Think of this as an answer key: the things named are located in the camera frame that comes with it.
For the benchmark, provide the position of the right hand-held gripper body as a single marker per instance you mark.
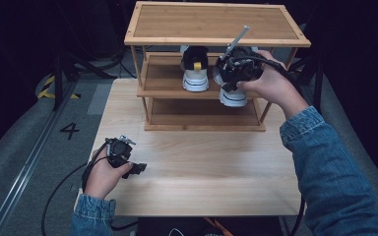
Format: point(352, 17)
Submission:
point(239, 69)

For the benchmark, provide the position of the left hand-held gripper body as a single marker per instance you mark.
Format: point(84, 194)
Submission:
point(119, 152)

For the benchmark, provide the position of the beige and navy sneaker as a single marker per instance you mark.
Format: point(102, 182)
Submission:
point(233, 98)
point(195, 75)

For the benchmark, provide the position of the wooden three-tier shoe rack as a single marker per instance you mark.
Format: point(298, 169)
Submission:
point(210, 23)

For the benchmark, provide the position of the person's left hand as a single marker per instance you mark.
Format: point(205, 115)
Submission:
point(103, 178)

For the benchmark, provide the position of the person's right hand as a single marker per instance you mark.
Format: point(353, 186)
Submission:
point(275, 88)

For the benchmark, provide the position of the black metal stand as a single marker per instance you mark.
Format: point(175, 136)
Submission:
point(59, 78)
point(316, 82)

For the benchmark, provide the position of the yellow and black floor tape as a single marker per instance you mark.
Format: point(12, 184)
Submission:
point(47, 88)

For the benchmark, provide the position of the black box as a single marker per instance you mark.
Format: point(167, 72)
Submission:
point(242, 227)

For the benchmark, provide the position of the metal floor rail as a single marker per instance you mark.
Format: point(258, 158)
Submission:
point(29, 164)

